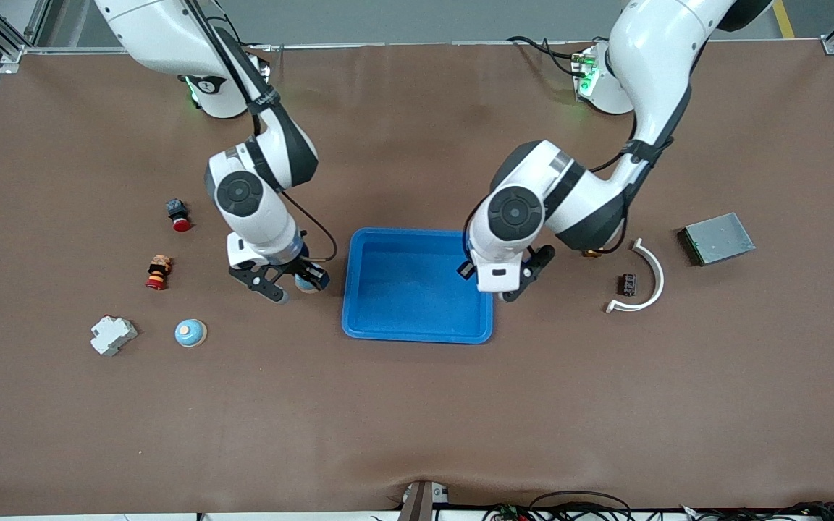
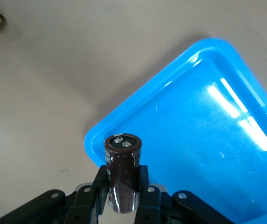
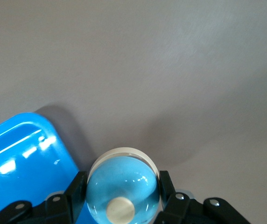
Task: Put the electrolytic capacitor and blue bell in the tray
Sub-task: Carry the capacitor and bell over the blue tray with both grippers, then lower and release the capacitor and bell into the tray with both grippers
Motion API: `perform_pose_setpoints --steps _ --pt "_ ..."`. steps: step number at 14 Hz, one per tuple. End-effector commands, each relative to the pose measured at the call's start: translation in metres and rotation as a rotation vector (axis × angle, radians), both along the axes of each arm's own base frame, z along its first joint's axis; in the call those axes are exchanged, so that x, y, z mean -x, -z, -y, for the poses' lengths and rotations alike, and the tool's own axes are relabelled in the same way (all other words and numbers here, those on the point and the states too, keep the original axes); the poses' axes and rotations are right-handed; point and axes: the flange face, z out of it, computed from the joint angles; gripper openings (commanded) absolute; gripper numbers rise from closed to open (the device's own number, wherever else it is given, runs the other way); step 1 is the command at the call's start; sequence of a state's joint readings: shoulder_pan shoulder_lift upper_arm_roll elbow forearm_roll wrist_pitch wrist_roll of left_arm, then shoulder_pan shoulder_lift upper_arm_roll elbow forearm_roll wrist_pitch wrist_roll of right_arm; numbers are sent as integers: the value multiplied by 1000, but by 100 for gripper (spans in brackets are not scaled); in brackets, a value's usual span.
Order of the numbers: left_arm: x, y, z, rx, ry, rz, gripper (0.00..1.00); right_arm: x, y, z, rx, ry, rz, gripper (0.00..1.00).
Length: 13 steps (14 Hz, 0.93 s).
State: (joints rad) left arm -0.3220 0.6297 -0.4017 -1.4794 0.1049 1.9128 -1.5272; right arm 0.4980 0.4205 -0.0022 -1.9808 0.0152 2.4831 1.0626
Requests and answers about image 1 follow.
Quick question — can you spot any white curved plastic strip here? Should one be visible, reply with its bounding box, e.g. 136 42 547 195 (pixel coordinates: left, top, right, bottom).
605 238 665 314

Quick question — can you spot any red push button grey body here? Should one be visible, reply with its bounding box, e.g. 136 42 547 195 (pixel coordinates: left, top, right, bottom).
166 199 193 233

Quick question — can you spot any black base cable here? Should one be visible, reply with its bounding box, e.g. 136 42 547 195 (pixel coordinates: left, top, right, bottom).
507 35 584 77

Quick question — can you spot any grey metal power supply box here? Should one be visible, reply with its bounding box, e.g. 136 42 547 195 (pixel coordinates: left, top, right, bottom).
678 212 757 267

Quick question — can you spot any blue plastic tray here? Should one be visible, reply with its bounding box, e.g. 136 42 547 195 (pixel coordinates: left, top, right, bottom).
341 227 495 345

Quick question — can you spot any black cable bundle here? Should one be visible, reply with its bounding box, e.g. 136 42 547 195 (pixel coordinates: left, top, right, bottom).
482 491 834 521

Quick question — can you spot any brown table mat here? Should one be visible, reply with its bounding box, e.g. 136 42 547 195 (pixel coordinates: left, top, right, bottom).
0 40 834 516

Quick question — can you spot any white circuit breaker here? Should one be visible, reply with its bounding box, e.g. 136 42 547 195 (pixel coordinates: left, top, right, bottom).
90 315 139 357

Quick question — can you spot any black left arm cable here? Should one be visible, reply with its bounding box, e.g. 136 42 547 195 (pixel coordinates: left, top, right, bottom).
460 109 693 258

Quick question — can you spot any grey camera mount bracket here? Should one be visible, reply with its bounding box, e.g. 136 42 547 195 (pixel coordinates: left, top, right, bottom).
397 480 451 521

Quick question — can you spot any yellow black emergency stop button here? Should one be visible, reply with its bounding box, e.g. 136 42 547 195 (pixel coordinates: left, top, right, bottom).
145 255 173 292

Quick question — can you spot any silver table edge rail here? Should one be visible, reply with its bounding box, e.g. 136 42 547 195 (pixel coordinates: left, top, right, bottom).
22 40 834 53

